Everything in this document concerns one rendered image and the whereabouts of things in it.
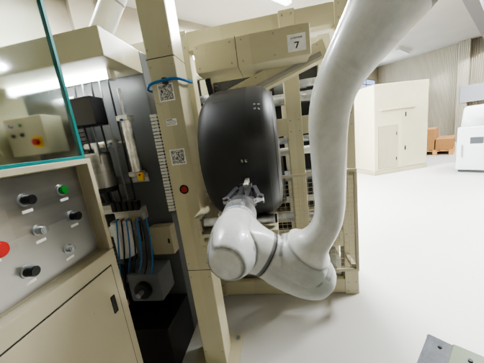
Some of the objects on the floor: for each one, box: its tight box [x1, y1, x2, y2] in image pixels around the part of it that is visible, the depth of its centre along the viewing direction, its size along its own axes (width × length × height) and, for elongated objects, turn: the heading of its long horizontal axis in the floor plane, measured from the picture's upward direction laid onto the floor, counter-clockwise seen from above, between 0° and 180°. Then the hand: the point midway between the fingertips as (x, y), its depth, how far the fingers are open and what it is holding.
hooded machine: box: [455, 104, 484, 173], centre depth 444 cm, size 69×59×129 cm
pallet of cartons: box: [426, 127, 456, 155], centre depth 703 cm, size 93×131×77 cm
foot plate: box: [194, 334, 243, 363], centre depth 135 cm, size 27×27×2 cm
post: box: [135, 0, 231, 363], centre depth 111 cm, size 13×13×250 cm
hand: (246, 184), depth 79 cm, fingers closed
